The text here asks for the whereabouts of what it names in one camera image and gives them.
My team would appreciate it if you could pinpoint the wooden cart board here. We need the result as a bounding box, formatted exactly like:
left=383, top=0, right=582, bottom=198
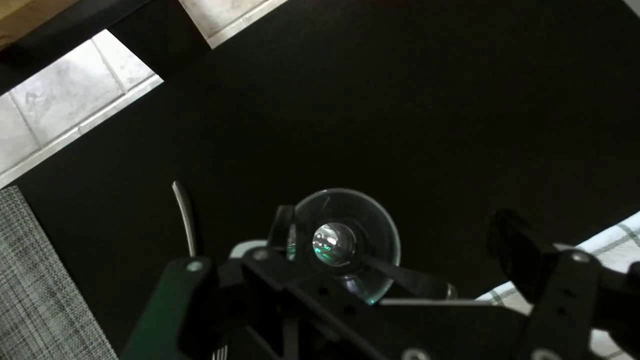
left=0, top=0, right=82, bottom=49

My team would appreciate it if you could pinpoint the clear glass cup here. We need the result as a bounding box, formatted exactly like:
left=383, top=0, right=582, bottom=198
left=289, top=187, right=403, bottom=308

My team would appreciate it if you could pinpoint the white checkered dish towel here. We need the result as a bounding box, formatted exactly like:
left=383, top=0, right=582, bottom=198
left=476, top=210, right=640, bottom=360

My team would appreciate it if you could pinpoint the black table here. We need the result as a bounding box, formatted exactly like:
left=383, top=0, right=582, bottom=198
left=0, top=0, right=640, bottom=360

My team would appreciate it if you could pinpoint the grey woven placemat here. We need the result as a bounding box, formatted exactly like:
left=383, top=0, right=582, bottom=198
left=0, top=184, right=119, bottom=360

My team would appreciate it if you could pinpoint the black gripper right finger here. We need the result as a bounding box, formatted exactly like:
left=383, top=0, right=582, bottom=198
left=488, top=207, right=640, bottom=360

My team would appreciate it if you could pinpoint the silver metal spoon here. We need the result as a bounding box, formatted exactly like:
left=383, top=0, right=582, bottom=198
left=309, top=220, right=459, bottom=304

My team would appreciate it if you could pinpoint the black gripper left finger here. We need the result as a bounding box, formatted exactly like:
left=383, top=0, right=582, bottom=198
left=122, top=203, right=316, bottom=360

